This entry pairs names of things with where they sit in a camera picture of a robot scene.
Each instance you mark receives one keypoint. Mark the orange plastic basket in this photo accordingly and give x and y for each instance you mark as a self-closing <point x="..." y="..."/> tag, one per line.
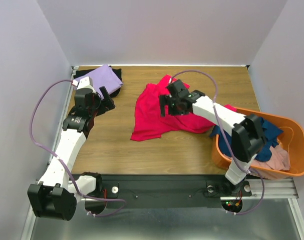
<point x="291" y="140"/>

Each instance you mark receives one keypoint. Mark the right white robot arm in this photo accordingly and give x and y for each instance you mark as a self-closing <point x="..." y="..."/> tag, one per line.
<point x="247" y="136"/>

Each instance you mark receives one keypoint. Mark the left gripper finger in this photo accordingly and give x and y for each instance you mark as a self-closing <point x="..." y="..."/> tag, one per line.
<point x="109" y="104"/>
<point x="104" y="94"/>

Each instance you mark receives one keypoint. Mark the folded black t shirt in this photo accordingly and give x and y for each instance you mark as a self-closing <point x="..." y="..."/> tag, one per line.
<point x="114" y="80"/>

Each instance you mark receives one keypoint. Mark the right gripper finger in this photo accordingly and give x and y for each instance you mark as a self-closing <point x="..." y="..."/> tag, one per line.
<point x="172" y="110"/>
<point x="163" y="101"/>

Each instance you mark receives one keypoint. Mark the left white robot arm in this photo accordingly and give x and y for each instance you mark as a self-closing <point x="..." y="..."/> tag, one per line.
<point x="57" y="193"/>

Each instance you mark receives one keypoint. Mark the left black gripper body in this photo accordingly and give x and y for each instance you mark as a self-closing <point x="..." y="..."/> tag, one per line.
<point x="99" y="106"/>

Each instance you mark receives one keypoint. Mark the pink t shirt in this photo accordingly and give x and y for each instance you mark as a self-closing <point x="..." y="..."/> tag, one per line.
<point x="277" y="164"/>

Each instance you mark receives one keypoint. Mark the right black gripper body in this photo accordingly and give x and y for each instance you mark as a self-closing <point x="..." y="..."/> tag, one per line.
<point x="165" y="106"/>

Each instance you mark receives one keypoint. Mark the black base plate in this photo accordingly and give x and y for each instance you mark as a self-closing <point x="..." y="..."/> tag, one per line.
<point x="166" y="191"/>

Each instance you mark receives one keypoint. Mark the folded lilac t shirt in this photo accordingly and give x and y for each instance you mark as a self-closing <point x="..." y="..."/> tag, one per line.
<point x="104" y="77"/>

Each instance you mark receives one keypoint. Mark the red t shirt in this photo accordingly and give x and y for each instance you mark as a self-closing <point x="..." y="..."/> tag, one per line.
<point x="149" y="124"/>

